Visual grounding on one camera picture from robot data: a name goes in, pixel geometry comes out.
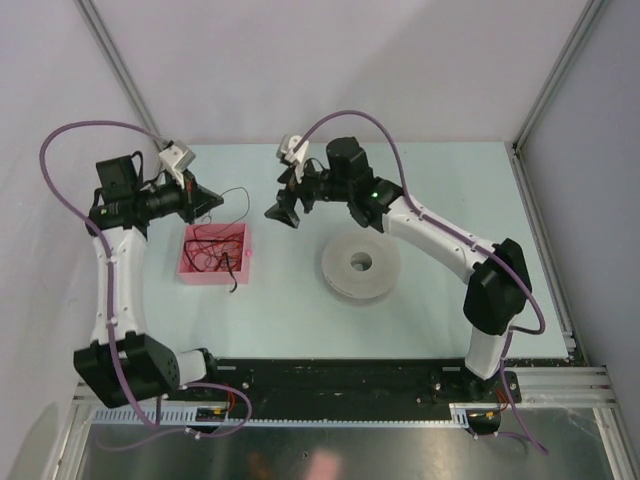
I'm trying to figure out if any red wire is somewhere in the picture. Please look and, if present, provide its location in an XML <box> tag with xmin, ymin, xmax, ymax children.
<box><xmin>180</xmin><ymin>227</ymin><xmax>246</xmax><ymax>274</ymax></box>

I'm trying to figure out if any white plastic spool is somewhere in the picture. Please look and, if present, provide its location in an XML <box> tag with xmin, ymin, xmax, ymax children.
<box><xmin>320</xmin><ymin>230</ymin><xmax>402</xmax><ymax>305</ymax></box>

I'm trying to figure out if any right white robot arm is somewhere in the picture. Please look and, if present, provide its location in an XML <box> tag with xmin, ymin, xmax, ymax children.
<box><xmin>265</xmin><ymin>135</ymin><xmax>531</xmax><ymax>400</ymax></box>

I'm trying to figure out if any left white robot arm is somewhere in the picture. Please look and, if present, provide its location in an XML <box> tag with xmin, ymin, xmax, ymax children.
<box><xmin>73</xmin><ymin>155</ymin><xmax>224</xmax><ymax>408</ymax></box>

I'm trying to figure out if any pink plastic box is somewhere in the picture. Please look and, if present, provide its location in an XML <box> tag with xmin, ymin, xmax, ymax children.
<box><xmin>177</xmin><ymin>222</ymin><xmax>252</xmax><ymax>291</ymax></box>

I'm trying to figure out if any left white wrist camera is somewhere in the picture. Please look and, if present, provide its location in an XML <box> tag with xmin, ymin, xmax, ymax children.
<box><xmin>159</xmin><ymin>141</ymin><xmax>196</xmax><ymax>186</ymax></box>

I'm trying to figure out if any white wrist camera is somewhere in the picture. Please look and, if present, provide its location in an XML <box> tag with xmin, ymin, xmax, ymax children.
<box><xmin>159</xmin><ymin>141</ymin><xmax>196</xmax><ymax>186</ymax></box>
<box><xmin>276</xmin><ymin>134</ymin><xmax>310</xmax><ymax>184</ymax></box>

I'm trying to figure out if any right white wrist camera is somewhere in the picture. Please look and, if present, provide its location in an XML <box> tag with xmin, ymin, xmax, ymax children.
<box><xmin>276</xmin><ymin>134</ymin><xmax>310</xmax><ymax>184</ymax></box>

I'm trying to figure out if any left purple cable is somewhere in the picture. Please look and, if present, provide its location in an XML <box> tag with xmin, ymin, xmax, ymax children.
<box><xmin>40</xmin><ymin>119</ymin><xmax>252</xmax><ymax>449</ymax></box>

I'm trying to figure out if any left aluminium frame post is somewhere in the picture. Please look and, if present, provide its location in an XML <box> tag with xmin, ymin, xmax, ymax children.
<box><xmin>73</xmin><ymin>0</ymin><xmax>159</xmax><ymax>135</ymax></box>

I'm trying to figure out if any aluminium frame post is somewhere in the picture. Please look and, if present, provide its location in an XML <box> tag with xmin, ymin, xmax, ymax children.
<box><xmin>511</xmin><ymin>0</ymin><xmax>605</xmax><ymax>151</ymax></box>
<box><xmin>73</xmin><ymin>0</ymin><xmax>159</xmax><ymax>135</ymax></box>

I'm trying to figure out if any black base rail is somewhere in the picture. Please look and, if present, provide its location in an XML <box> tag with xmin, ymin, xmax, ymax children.
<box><xmin>211</xmin><ymin>358</ymin><xmax>521</xmax><ymax>422</ymax></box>

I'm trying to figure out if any grey slotted cable duct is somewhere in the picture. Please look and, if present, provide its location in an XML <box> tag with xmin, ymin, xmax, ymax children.
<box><xmin>89</xmin><ymin>402</ymin><xmax>501</xmax><ymax>429</ymax></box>

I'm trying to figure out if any right aluminium frame post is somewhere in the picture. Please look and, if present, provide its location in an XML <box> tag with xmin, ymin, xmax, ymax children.
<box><xmin>511</xmin><ymin>0</ymin><xmax>605</xmax><ymax>151</ymax></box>

